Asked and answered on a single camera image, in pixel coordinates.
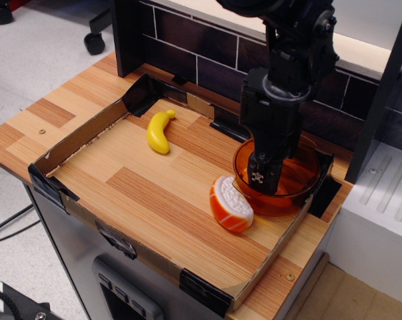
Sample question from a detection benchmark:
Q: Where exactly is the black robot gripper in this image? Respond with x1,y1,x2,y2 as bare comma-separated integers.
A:
239,67,303,195

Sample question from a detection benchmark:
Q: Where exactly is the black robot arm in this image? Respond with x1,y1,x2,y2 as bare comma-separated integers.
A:
220,1,339,195

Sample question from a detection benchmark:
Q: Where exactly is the transparent orange plastic pot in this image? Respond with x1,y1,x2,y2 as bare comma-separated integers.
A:
233,135,321,217

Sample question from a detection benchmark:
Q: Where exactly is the cardboard fence with black tape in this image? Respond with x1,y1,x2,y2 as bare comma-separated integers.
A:
28,75,337,319

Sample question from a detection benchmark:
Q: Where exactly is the toy salmon sushi piece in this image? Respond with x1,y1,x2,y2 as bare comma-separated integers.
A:
209,175,254,233

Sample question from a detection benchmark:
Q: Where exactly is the brass screw right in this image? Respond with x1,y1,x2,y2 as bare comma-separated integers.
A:
286,273,295,281

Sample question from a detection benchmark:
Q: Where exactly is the yellow toy banana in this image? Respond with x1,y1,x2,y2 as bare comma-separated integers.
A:
147,109,176,154

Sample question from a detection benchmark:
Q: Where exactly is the grey toy oven front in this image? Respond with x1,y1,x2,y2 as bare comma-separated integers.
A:
92,257,165,320

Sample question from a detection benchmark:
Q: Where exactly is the black chair caster wheel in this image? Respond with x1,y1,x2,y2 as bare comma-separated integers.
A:
83,9,111,55

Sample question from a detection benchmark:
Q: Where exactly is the dark grey vertical post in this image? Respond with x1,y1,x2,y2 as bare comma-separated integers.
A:
345,23,402,183

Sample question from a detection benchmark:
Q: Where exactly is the black cable on floor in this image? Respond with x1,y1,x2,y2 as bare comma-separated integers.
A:
0,203,41,246

